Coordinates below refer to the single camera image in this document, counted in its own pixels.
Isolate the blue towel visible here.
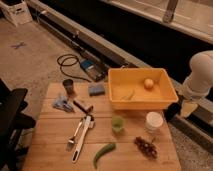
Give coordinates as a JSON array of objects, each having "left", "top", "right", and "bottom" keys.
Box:
[{"left": 52, "top": 94, "right": 74, "bottom": 113}]

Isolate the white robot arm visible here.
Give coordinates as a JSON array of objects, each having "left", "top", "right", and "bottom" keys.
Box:
[{"left": 180, "top": 50, "right": 213, "bottom": 118}]

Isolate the green plastic cup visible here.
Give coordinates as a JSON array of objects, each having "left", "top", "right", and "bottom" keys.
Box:
[{"left": 111, "top": 116, "right": 124, "bottom": 135}]

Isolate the dark metal cup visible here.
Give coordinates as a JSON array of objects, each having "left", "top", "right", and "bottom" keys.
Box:
[{"left": 62, "top": 79, "right": 74, "bottom": 96}]

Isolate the orange ball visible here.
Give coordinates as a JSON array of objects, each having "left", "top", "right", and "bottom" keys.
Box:
[{"left": 144, "top": 78, "right": 154, "bottom": 89}]

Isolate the yellow plastic bin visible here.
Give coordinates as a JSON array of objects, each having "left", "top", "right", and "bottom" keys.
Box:
[{"left": 108, "top": 68, "right": 178, "bottom": 110}]

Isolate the bunch of dark grapes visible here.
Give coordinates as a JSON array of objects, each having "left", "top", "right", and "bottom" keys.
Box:
[{"left": 134, "top": 137, "right": 158, "bottom": 159}]

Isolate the green pepper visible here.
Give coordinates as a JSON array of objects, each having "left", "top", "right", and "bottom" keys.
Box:
[{"left": 93, "top": 143, "right": 116, "bottom": 168}]

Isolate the blue power device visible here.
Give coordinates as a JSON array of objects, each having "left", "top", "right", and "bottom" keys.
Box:
[{"left": 80, "top": 59, "right": 105, "bottom": 82}]

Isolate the dark small tool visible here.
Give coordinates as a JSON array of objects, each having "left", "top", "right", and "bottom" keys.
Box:
[{"left": 73, "top": 99, "right": 93, "bottom": 114}]

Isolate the black chair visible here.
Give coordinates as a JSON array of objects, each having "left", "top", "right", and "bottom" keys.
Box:
[{"left": 0, "top": 78, "right": 36, "bottom": 171}]

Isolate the blue tape cross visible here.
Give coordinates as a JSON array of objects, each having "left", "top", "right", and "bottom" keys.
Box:
[{"left": 11, "top": 42, "right": 26, "bottom": 50}]

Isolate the white cardboard box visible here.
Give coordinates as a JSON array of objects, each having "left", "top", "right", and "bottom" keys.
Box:
[{"left": 0, "top": 0, "right": 32, "bottom": 26}]

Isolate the white handled utensil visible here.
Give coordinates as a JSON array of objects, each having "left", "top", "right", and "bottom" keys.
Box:
[{"left": 72, "top": 115, "right": 93, "bottom": 163}]

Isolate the black cable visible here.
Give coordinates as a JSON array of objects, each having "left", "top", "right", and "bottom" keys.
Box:
[{"left": 56, "top": 53, "right": 92, "bottom": 83}]

